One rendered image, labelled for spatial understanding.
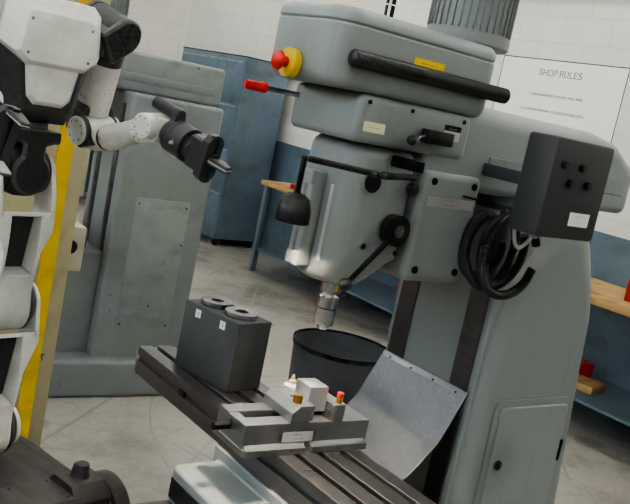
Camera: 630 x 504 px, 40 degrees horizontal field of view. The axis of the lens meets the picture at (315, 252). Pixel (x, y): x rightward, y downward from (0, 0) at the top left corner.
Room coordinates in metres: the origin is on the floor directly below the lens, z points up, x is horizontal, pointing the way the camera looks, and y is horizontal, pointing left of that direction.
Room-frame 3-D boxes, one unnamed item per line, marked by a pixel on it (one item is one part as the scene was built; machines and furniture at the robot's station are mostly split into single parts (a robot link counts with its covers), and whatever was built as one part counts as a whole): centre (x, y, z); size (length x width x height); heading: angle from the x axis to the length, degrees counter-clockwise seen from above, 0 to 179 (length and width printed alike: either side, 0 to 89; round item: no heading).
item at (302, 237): (1.90, 0.03, 1.45); 0.04 x 0.04 x 0.21; 38
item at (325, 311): (1.97, -0.05, 1.23); 0.05 x 0.05 x 0.06
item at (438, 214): (2.09, -0.21, 1.47); 0.24 x 0.19 x 0.26; 38
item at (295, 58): (1.82, 0.13, 1.76); 0.06 x 0.02 x 0.06; 38
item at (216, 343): (2.28, 0.19, 1.02); 0.22 x 0.12 x 0.20; 49
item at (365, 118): (1.99, -0.09, 1.68); 0.34 x 0.24 x 0.10; 128
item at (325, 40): (1.98, -0.06, 1.81); 0.47 x 0.26 x 0.16; 128
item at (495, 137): (2.28, -0.44, 1.66); 0.80 x 0.23 x 0.20; 128
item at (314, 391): (1.96, -0.06, 1.03); 0.06 x 0.05 x 0.06; 36
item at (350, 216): (1.97, -0.06, 1.47); 0.21 x 0.19 x 0.32; 38
